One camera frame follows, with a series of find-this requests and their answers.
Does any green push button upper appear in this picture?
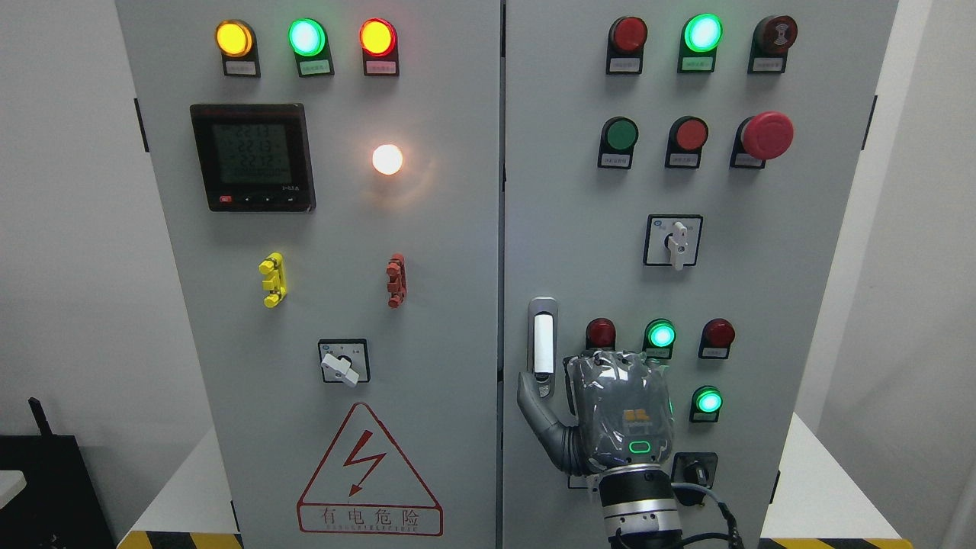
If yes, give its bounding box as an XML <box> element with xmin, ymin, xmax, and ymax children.
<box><xmin>597</xmin><ymin>116</ymin><xmax>639</xmax><ymax>169</ymax></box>

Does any red-orange indicator light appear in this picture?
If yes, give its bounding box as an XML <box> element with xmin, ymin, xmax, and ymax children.
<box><xmin>358</xmin><ymin>18</ymin><xmax>400</xmax><ymax>76</ymax></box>

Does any yellow terminal connector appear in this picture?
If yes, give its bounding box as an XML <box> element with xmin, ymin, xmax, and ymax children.
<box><xmin>258</xmin><ymin>252</ymin><xmax>288</xmax><ymax>309</ymax></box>

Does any dark red buzzer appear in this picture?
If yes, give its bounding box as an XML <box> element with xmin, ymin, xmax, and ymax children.
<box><xmin>747</xmin><ymin>15</ymin><xmax>798</xmax><ymax>74</ymax></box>

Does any black box with antenna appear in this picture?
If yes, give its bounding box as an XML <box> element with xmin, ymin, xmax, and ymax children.
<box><xmin>1</xmin><ymin>397</ymin><xmax>116</xmax><ymax>548</ymax></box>

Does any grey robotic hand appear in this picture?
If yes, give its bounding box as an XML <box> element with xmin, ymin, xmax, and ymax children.
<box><xmin>517</xmin><ymin>348</ymin><xmax>674</xmax><ymax>476</ymax></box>

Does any left door selector switch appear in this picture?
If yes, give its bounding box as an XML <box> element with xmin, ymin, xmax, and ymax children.
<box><xmin>317</xmin><ymin>339</ymin><xmax>371</xmax><ymax>388</ymax></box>

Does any black digital power meter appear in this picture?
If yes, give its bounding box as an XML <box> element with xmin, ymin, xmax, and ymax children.
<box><xmin>191</xmin><ymin>103</ymin><xmax>316</xmax><ymax>212</ymax></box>

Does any yellow indicator light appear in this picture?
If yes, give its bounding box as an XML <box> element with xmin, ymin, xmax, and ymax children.
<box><xmin>215</xmin><ymin>20</ymin><xmax>261</xmax><ymax>78</ymax></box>

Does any green indicator light top left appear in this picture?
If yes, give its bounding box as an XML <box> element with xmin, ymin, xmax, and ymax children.
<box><xmin>288</xmin><ymin>18</ymin><xmax>334</xmax><ymax>78</ymax></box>

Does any dark red indicator light top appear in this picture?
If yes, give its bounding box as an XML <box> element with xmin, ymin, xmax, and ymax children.
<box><xmin>605</xmin><ymin>15</ymin><xmax>648</xmax><ymax>74</ymax></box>

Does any green lit button lower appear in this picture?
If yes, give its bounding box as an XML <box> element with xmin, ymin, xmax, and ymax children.
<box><xmin>688</xmin><ymin>385</ymin><xmax>723</xmax><ymax>423</ymax></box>

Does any dark red indicator light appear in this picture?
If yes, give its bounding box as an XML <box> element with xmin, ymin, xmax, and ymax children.
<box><xmin>585</xmin><ymin>317</ymin><xmax>617</xmax><ymax>352</ymax></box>
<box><xmin>605</xmin><ymin>15</ymin><xmax>648</xmax><ymax>74</ymax></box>

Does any white rotary selector switch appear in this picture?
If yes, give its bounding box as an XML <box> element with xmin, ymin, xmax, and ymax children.
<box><xmin>644</xmin><ymin>214</ymin><xmax>704</xmax><ymax>271</ymax></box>
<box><xmin>566</xmin><ymin>475</ymin><xmax>597</xmax><ymax>493</ymax></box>

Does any dark red indicator right middle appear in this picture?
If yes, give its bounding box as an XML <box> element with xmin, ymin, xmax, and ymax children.
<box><xmin>698</xmin><ymin>317</ymin><xmax>736</xmax><ymax>359</ymax></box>

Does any red terminal connector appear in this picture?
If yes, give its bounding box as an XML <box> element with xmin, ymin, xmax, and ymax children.
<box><xmin>386</xmin><ymin>253</ymin><xmax>407</xmax><ymax>309</ymax></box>

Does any red push button upper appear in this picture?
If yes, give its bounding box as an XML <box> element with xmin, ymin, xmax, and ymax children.
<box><xmin>665</xmin><ymin>116</ymin><xmax>710</xmax><ymax>169</ymax></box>

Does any red electric hazard warning sticker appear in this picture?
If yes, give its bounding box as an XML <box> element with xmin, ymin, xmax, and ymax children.
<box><xmin>296</xmin><ymin>402</ymin><xmax>444</xmax><ymax>538</ymax></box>

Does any white upper rotary selector switch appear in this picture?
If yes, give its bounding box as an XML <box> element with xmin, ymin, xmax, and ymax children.
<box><xmin>644</xmin><ymin>214</ymin><xmax>704</xmax><ymax>271</ymax></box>

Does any dark red indicator light middle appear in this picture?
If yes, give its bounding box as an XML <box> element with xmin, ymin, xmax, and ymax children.
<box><xmin>585</xmin><ymin>317</ymin><xmax>617</xmax><ymax>352</ymax></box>

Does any white glowing indicator light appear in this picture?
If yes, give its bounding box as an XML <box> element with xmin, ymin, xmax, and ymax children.
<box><xmin>371</xmin><ymin>143</ymin><xmax>404</xmax><ymax>176</ymax></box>

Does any silver door handle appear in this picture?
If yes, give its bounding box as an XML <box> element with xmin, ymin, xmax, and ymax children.
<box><xmin>527</xmin><ymin>296</ymin><xmax>558</xmax><ymax>399</ymax></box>

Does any grey cabinet door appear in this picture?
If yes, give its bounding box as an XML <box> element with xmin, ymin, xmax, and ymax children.
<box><xmin>117</xmin><ymin>1</ymin><xmax>502</xmax><ymax>548</ymax></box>
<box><xmin>502</xmin><ymin>1</ymin><xmax>898</xmax><ymax>548</ymax></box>

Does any bright green indicator light top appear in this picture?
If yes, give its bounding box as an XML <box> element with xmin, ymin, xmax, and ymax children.
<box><xmin>677</xmin><ymin>13</ymin><xmax>723</xmax><ymax>73</ymax></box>

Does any black knob selector switch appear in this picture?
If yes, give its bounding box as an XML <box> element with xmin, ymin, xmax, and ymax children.
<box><xmin>670</xmin><ymin>452</ymin><xmax>719</xmax><ymax>506</ymax></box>

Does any grey right cabinet door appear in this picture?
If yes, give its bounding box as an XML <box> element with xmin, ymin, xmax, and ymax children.
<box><xmin>502</xmin><ymin>1</ymin><xmax>898</xmax><ymax>548</ymax></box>

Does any red emergency stop button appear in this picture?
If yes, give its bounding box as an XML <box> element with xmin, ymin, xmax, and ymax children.
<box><xmin>730</xmin><ymin>111</ymin><xmax>795</xmax><ymax>169</ymax></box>

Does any green lit indicator light middle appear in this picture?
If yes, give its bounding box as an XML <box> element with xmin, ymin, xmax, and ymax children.
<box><xmin>644</xmin><ymin>317</ymin><xmax>676</xmax><ymax>361</ymax></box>

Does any white lower rotary selector switch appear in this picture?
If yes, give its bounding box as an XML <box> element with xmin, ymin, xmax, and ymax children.
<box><xmin>566</xmin><ymin>475</ymin><xmax>597</xmax><ymax>493</ymax></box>

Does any grey left cabinet door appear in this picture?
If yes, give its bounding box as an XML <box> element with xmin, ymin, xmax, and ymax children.
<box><xmin>117</xmin><ymin>1</ymin><xmax>502</xmax><ymax>548</ymax></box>

